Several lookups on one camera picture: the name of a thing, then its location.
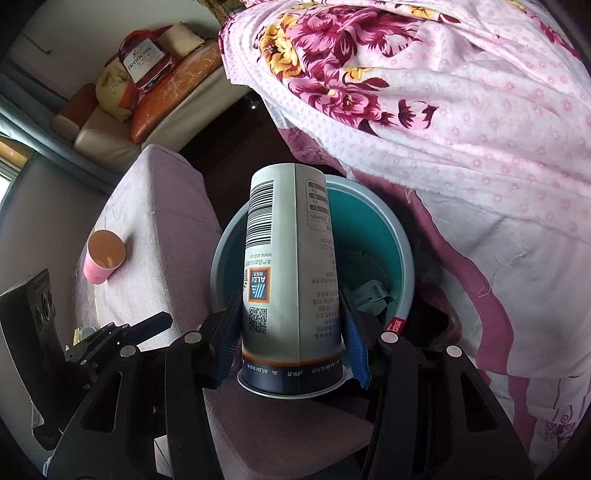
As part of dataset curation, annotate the yellow plush pillow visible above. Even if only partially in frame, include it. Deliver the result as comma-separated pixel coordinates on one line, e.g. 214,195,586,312
95,65,139,123

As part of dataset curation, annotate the white mauve quilt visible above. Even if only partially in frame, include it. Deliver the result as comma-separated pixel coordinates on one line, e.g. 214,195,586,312
277,127,591,480

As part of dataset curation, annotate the pink floral sheet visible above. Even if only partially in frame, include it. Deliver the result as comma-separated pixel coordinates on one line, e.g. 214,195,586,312
217,0,591,259

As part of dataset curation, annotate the white grey paper canister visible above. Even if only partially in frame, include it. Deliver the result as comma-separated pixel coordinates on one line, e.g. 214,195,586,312
236,162,348,398

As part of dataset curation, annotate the cream leather sofa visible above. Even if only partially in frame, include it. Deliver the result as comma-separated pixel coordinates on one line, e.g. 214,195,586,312
51,37,259,160

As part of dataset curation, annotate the pink paper cup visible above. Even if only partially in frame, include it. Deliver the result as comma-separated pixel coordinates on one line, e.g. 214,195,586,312
83,229,126,284

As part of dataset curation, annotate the teal plastic bin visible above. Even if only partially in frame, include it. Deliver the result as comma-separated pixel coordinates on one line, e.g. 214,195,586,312
210,174,415,344

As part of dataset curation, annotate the orange leather cushion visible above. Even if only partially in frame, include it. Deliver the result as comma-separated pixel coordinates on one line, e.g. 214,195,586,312
129,44,225,144

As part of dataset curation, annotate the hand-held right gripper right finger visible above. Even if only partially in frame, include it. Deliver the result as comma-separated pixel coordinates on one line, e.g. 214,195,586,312
339,290,536,480

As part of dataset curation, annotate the grey cloth with yellow stripe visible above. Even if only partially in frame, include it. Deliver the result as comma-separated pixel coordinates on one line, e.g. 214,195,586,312
69,144,375,480

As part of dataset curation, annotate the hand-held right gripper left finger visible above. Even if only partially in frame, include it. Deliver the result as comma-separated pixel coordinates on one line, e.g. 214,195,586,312
46,295,243,480

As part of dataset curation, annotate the beige pillow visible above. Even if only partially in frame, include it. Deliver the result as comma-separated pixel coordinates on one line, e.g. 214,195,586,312
161,21,206,58

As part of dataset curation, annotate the white paper scrap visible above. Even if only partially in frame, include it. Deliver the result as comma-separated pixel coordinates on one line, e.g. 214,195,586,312
344,279,400,319

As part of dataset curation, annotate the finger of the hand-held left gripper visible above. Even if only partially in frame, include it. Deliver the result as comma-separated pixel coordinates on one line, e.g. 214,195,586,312
99,311,174,347
65,323,123,367

